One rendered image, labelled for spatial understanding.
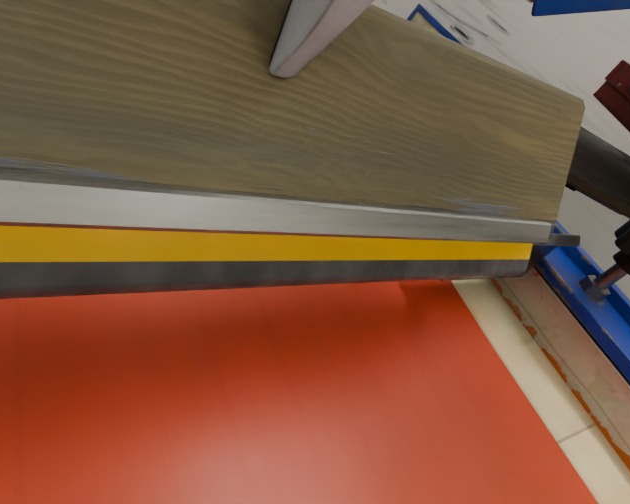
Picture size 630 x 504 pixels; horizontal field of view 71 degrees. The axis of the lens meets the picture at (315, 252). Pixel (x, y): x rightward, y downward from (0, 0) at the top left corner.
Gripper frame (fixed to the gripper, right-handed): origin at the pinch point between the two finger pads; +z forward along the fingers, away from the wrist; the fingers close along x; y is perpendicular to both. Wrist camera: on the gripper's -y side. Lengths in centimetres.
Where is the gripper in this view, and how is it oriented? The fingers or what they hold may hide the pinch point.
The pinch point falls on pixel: (292, 1)
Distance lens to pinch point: 15.5
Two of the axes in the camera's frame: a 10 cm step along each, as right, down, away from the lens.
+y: -8.2, -0.1, -5.8
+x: 3.7, 7.6, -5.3
